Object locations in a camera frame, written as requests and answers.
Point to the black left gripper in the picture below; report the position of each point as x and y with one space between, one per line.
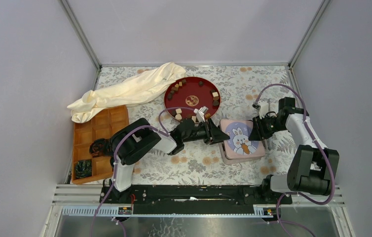
212 134

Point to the silver tin lid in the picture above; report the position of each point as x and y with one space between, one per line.
239 131

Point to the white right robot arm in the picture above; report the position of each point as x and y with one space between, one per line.
313 168

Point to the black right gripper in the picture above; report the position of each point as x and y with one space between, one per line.
257 132

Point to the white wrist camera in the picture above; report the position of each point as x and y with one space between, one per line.
200 114
262 108

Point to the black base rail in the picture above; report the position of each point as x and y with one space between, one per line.
195 200

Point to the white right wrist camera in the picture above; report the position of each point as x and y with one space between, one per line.
262 108

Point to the black paper cup liners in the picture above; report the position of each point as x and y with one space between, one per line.
94 150

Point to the wooden compartment tray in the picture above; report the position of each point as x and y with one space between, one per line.
105 124

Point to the floral table mat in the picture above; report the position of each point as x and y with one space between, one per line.
198 163

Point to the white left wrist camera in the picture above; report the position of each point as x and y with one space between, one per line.
200 114

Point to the silver metal tongs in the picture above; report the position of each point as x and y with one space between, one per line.
269 141

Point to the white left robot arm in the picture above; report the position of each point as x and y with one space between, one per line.
133 142

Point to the pink tin with white dividers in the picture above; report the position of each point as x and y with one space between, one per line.
242 154

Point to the red round tray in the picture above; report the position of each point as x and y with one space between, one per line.
187 94

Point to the cream cloth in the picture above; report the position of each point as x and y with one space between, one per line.
138 89

